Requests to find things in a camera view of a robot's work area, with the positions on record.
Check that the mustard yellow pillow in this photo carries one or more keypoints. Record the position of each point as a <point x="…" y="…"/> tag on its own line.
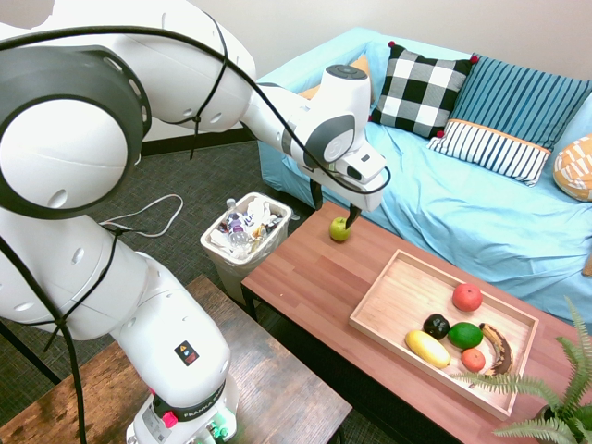
<point x="363" y="67"/>

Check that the clear plastic bottle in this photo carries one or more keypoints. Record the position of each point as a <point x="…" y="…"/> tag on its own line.
<point x="238" y="229"/>

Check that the small orange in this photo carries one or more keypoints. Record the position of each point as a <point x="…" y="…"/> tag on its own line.
<point x="472" y="360"/>

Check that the yellow mango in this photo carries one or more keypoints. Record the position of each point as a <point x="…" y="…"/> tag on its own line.
<point x="426" y="349"/>

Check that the rustic brown robot table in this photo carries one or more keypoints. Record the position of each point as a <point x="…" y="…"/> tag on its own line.
<point x="277" y="393"/>

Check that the black avocado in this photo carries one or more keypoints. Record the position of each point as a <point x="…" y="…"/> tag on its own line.
<point x="435" y="326"/>

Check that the yellow white patterned pillow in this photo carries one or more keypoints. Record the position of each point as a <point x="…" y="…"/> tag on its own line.
<point x="575" y="171"/>

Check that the small tan object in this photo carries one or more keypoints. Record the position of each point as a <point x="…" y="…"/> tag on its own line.
<point x="588" y="264"/>

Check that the navy white striped pillow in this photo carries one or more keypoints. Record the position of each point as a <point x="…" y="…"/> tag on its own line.
<point x="490" y="150"/>

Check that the light blue covered sofa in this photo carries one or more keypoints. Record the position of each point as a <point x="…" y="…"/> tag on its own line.
<point x="462" y="217"/>

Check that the green apple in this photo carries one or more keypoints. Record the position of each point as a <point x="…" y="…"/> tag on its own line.
<point x="338" y="230"/>

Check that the large red-orange grapefruit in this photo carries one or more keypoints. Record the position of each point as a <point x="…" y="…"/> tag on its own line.
<point x="467" y="297"/>

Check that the overripe brown banana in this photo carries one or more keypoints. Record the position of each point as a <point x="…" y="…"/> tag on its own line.
<point x="504" y="351"/>

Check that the wooden tray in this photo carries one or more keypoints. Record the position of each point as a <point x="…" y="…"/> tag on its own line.
<point x="407" y="296"/>

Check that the black white checkered pillow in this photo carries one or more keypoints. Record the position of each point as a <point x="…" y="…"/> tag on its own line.
<point x="421" y="92"/>

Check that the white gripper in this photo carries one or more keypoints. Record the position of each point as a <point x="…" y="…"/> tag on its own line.
<point x="370" y="196"/>

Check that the reddish wooden coffee table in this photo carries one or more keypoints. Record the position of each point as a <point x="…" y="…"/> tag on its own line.
<point x="314" y="277"/>

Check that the white trash bin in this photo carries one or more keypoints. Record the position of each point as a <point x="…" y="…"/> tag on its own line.
<point x="273" y="240"/>

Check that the green fern plant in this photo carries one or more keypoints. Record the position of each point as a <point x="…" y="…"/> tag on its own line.
<point x="573" y="407"/>

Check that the blue striped pillow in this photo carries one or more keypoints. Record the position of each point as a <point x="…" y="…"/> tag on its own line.
<point x="513" y="102"/>

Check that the green lime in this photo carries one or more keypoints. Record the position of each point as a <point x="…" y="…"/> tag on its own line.
<point x="464" y="335"/>

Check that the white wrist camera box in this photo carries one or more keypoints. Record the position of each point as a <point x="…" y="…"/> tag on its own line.
<point x="365" y="162"/>

